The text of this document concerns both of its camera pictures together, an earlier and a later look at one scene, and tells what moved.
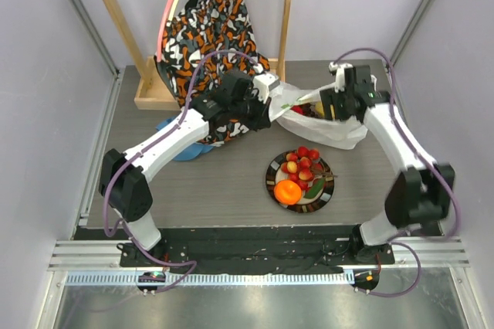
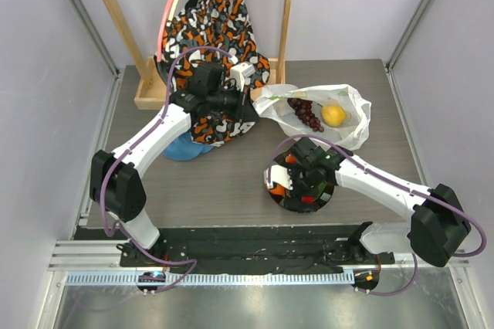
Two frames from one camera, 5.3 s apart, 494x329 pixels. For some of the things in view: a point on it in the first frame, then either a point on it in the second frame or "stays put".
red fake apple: x=297 y=108 → x=307 y=199
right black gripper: x=326 y=103 → x=299 y=184
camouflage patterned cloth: x=209 y=36 stays put
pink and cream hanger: x=169 y=7 stays put
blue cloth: x=191 y=153 stays put
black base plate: x=212 y=249 stays put
